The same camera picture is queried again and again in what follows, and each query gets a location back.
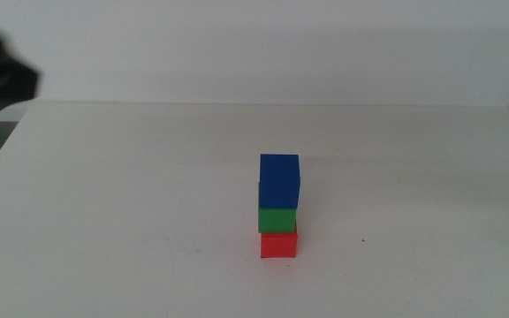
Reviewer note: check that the green cube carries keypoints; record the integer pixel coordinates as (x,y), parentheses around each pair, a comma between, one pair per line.
(276,221)

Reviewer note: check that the red cube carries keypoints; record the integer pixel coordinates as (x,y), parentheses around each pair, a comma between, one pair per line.
(278,246)

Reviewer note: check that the blue cube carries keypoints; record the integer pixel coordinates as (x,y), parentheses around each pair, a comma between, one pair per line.
(279,181)

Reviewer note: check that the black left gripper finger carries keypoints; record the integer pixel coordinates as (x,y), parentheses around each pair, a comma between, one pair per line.
(28,84)

